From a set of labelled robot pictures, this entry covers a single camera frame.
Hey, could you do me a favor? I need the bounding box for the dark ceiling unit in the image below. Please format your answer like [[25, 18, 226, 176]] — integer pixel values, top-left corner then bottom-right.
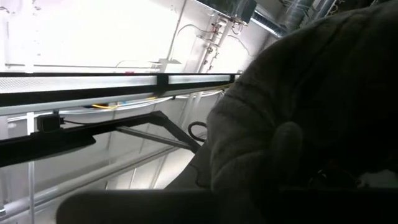
[[195, 0, 258, 26]]

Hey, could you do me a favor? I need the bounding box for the silver ventilation duct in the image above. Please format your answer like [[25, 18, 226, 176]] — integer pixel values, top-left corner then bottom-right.
[[250, 0, 315, 39]]

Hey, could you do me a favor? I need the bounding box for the yellow cable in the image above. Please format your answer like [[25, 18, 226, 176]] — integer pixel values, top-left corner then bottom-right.
[[91, 96, 158, 110]]

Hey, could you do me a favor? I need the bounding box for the dark grey hat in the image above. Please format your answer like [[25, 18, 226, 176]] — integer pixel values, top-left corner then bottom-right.
[[206, 1, 398, 224]]

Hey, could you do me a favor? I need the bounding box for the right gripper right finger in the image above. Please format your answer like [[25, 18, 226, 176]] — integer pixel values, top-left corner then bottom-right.
[[273, 186, 398, 224]]

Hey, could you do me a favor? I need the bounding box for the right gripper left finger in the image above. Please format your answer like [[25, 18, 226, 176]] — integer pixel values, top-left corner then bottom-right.
[[55, 141, 218, 224]]

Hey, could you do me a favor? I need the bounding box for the black cable loop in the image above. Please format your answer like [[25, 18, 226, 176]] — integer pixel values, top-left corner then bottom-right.
[[187, 121, 208, 143]]

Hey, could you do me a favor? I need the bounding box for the small black box device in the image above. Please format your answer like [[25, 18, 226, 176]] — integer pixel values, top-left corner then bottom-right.
[[36, 113, 65, 133]]

